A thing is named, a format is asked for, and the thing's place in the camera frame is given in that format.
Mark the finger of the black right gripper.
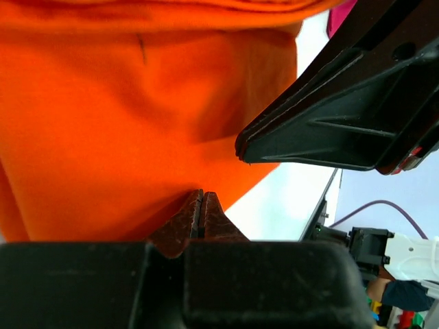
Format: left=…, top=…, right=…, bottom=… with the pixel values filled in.
left=239, top=1, right=438, bottom=141
left=235, top=51, right=438, bottom=171

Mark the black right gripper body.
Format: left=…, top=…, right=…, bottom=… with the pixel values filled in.
left=375, top=99, right=439, bottom=176

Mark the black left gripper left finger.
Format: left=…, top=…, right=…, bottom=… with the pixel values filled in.
left=147, top=189, right=204, bottom=258

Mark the orange t shirt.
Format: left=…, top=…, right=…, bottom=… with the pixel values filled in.
left=1, top=1, right=337, bottom=242

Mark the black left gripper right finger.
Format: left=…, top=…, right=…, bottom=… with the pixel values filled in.
left=203, top=192, right=249, bottom=242

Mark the pink magenta t shirt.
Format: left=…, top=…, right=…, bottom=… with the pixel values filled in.
left=327, top=0, right=357, bottom=39

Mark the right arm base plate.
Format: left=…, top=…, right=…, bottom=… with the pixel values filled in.
left=300, top=199, right=348, bottom=246

